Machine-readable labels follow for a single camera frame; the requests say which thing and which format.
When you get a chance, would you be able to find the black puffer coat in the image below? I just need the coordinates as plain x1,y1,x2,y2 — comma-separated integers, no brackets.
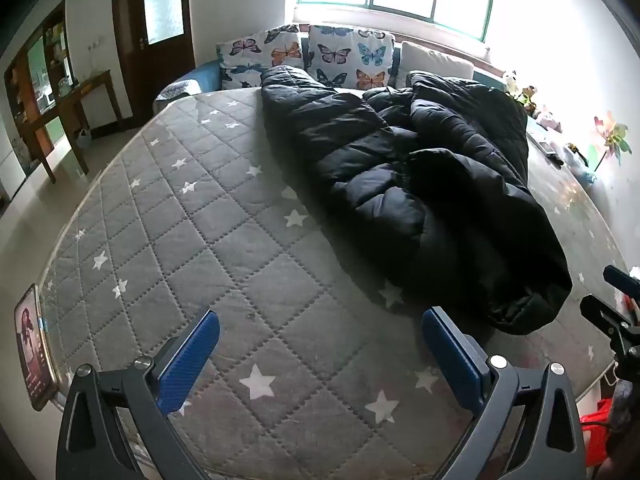
259,65,574,336

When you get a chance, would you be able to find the smartphone with lit screen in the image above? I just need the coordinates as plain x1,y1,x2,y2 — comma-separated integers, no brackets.
14,284,59,412

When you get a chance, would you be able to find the blue sofa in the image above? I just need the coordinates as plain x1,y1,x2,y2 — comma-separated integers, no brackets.
152,35,531,116

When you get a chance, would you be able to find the dark remote control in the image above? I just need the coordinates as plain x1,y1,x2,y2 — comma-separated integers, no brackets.
537,142,565,167

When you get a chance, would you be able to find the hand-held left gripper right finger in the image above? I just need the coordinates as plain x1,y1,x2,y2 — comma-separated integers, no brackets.
421,306,586,480

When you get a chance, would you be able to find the wooden side table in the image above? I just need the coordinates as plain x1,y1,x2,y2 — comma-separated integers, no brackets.
20,70,126,185

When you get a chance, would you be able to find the dark wooden door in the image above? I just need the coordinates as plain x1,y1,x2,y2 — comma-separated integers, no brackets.
111,0,197,107

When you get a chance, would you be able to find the wooden shelf cabinet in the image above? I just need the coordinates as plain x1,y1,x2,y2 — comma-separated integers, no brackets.
4,0,77,177

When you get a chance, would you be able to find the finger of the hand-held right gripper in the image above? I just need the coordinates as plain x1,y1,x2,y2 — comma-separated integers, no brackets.
603,265,640,307
580,295,640,357

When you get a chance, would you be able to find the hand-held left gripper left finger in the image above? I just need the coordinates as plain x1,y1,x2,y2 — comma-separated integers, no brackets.
56,309,221,480

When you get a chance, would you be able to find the brown green plush toy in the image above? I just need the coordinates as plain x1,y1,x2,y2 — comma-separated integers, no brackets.
517,85,540,112

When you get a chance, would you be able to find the grey star quilted table cover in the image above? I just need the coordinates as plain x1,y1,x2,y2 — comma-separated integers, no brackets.
37,87,632,480

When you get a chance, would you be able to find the butterfly print pillow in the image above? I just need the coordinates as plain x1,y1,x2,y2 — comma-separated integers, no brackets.
304,24,397,90
216,24,307,92

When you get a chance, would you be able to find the plain white pillow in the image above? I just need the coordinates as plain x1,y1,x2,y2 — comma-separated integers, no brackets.
394,41,476,92

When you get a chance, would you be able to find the colourful pinwheel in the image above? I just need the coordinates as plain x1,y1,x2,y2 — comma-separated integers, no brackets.
588,112,629,172

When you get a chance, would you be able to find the red plastic stool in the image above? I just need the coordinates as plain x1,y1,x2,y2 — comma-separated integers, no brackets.
579,399,615,469

